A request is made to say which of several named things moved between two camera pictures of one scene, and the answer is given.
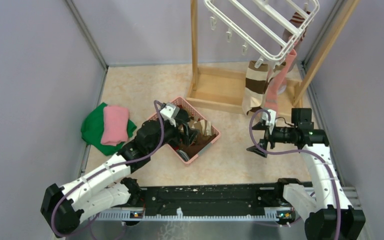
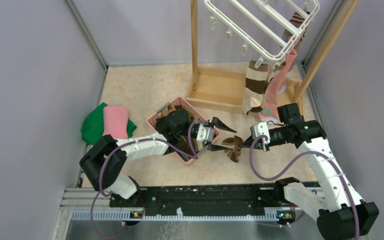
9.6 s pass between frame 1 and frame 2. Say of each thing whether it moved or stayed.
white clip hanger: stayed
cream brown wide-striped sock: stayed
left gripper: moved
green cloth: stayed
